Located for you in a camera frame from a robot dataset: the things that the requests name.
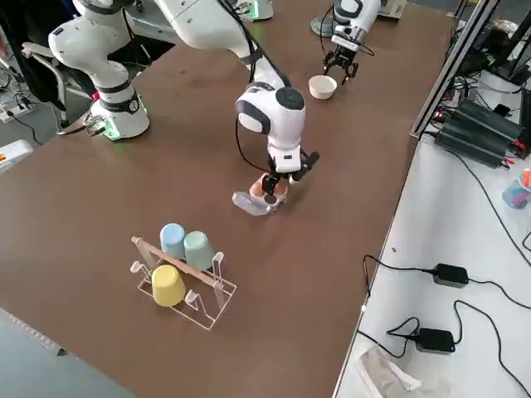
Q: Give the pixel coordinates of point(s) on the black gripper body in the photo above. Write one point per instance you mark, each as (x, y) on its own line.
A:
(346, 50)
(303, 162)

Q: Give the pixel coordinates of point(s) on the brown egg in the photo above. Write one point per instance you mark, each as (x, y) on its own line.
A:
(256, 190)
(284, 189)

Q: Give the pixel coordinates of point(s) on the white bowl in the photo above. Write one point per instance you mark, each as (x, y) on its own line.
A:
(322, 88)

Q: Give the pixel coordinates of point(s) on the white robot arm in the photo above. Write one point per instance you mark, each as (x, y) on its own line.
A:
(361, 12)
(286, 124)

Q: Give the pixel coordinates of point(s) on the clear plastic egg carton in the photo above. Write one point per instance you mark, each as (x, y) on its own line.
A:
(249, 205)

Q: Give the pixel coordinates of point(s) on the pale green plate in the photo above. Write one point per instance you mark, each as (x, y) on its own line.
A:
(317, 25)

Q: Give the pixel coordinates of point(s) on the white toaster oven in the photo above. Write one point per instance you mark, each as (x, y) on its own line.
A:
(394, 10)

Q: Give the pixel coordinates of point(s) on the pale green cup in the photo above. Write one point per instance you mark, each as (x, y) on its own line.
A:
(199, 250)

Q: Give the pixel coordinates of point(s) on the pale blue cup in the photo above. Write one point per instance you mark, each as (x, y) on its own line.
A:
(172, 240)

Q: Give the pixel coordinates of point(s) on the black power supply unit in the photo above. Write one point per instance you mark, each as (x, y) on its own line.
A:
(477, 132)

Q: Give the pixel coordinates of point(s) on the pale yellow cup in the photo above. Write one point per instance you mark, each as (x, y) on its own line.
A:
(168, 288)

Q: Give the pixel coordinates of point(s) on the black power adapter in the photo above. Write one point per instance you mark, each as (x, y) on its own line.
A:
(435, 340)
(451, 275)

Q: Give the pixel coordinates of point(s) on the clear pen cup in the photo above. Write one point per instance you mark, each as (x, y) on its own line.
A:
(516, 195)

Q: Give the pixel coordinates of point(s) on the clear plastic bag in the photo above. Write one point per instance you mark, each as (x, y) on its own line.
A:
(394, 373)

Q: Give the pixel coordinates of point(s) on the white box orange label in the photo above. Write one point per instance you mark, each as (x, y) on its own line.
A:
(14, 155)

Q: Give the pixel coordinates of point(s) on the white power strip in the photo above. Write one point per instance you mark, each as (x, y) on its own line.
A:
(16, 111)

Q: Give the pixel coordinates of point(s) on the grey office chair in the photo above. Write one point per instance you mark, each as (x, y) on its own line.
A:
(39, 50)

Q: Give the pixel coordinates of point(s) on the aluminium frame post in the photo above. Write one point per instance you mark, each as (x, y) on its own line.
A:
(452, 70)

